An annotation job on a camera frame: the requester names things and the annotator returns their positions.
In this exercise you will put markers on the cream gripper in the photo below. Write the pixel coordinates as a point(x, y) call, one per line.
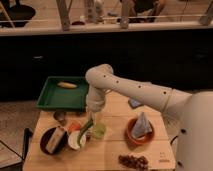
point(95, 117)

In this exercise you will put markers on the green pepper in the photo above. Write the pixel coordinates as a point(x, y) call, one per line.
point(83, 131)

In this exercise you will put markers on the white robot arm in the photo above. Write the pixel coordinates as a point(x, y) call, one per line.
point(193, 110)

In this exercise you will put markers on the green plastic cup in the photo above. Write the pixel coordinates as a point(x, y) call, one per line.
point(99, 130)

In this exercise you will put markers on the small metal cup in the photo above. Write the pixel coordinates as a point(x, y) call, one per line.
point(59, 115)

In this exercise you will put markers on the white bowl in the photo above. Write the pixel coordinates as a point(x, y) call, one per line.
point(76, 143)

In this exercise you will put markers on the blue sponge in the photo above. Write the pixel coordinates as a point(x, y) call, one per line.
point(134, 104)

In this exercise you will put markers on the white brown block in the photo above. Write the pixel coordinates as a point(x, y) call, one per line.
point(55, 139)

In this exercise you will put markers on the blue grey cloth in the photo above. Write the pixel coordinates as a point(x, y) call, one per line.
point(141, 127)

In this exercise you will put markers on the yellow banana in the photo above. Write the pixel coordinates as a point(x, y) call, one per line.
point(66, 85)

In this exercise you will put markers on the green plastic tray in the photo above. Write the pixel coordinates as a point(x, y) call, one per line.
point(54, 97)

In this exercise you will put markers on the orange bowl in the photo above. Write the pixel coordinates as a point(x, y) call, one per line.
point(142, 140)

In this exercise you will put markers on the dark brown plate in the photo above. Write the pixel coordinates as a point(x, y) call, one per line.
point(46, 137)

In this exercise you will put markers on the bunch of dark grapes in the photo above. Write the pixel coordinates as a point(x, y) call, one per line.
point(130, 161)

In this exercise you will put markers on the seated person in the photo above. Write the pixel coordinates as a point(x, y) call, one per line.
point(154, 7)

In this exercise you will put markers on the black chair frame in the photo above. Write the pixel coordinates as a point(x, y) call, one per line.
point(19, 165)

